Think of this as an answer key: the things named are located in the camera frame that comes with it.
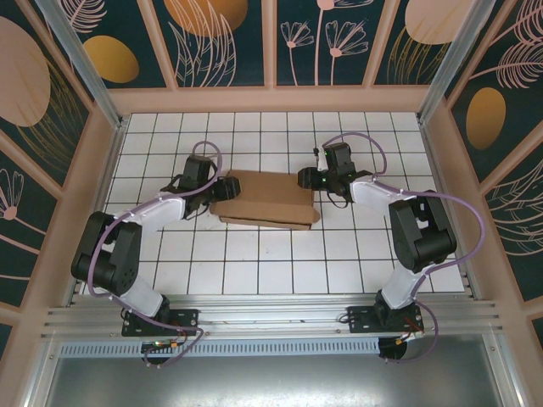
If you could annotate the brown cardboard box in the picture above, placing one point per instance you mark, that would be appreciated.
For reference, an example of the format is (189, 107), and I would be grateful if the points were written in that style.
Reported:
(267, 195)

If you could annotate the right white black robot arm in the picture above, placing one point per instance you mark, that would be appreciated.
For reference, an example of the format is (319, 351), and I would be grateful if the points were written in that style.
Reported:
(401, 288)

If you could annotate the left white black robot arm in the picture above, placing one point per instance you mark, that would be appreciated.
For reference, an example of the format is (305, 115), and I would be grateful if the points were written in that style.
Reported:
(142, 297)

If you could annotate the yellow power connector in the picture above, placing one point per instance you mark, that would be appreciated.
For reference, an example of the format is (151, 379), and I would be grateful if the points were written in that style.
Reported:
(401, 340)
(174, 345)

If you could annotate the small circuit board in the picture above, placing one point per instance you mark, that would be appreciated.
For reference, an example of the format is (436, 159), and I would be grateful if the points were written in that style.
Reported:
(159, 343)

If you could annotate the grey metal sheet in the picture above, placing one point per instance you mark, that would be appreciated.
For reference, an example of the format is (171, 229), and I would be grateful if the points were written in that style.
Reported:
(271, 381)

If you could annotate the aluminium corner post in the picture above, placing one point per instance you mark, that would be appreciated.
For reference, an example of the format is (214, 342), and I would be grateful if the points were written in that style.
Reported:
(90, 76)
(456, 63)

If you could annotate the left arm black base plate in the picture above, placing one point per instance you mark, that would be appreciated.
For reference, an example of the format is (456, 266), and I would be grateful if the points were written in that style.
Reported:
(186, 318)

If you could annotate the aluminium mounting rail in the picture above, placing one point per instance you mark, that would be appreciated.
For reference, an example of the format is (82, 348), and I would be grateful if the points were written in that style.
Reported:
(271, 311)

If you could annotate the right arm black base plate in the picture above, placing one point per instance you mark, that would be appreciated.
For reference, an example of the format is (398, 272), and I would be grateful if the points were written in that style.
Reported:
(360, 318)

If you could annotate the aluminium side rail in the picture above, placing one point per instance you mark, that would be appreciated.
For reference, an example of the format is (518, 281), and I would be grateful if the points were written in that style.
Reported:
(471, 286)
(71, 299)

